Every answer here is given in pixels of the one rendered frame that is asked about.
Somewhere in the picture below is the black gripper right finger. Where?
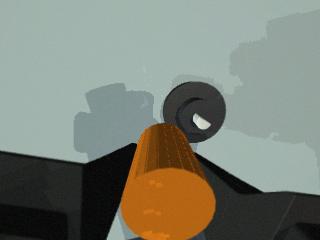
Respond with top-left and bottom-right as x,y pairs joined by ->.
194,152 -> 320,240

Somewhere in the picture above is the dark grey round pedestal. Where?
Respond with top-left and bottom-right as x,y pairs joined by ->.
163,81 -> 226,143

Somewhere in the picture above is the orange knob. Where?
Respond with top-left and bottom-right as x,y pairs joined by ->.
120,123 -> 216,240

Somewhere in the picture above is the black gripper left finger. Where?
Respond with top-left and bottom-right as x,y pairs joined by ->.
0,143 -> 137,240

